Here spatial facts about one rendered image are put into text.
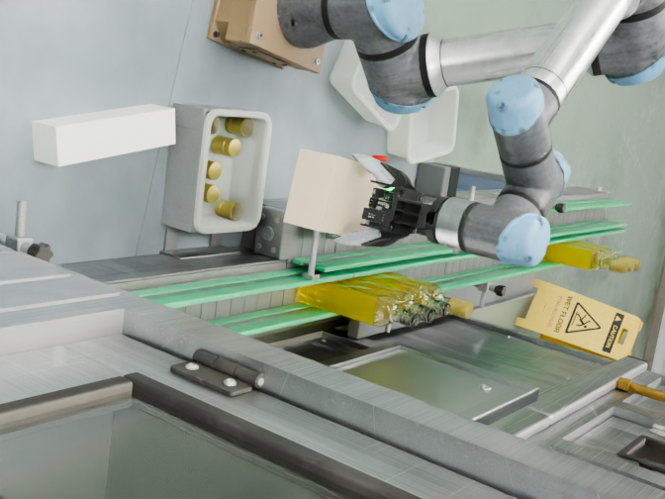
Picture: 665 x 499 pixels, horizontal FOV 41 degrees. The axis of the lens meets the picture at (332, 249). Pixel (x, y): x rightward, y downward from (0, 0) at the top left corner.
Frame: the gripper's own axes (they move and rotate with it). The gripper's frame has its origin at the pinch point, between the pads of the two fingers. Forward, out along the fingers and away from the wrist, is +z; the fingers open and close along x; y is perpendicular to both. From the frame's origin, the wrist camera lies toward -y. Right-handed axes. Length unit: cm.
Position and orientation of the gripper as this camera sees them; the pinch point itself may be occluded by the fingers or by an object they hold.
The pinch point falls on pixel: (345, 198)
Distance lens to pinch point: 147.5
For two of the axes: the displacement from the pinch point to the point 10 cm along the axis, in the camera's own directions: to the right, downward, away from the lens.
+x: -2.3, 9.7, 0.6
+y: -5.7, -0.9, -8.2
